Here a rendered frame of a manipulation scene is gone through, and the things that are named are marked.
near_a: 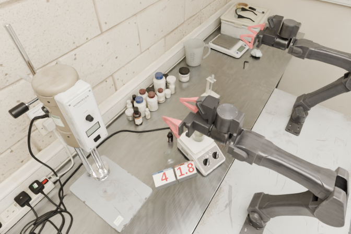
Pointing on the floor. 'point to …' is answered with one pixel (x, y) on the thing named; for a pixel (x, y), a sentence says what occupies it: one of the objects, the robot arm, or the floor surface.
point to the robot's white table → (327, 153)
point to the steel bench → (154, 163)
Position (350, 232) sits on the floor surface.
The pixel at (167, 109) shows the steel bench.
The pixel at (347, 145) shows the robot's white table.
